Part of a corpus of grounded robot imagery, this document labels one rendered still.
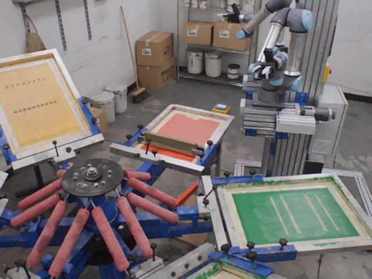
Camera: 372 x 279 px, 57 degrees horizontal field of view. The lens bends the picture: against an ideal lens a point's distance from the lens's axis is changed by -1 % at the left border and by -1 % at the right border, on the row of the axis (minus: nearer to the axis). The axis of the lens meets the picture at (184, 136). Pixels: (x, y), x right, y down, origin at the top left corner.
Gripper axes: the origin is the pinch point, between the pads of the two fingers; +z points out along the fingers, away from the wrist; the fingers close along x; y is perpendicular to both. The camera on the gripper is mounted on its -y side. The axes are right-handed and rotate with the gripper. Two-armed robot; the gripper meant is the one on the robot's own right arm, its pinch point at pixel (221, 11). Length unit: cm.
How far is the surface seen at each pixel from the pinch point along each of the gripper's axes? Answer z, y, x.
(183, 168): -60, 46, -144
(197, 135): -38, 59, -98
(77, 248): -57, 35, -225
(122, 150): -16, 43, -154
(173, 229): -81, 50, -183
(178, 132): -23, 58, -104
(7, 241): -15, 43, -242
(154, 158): -43, 40, -152
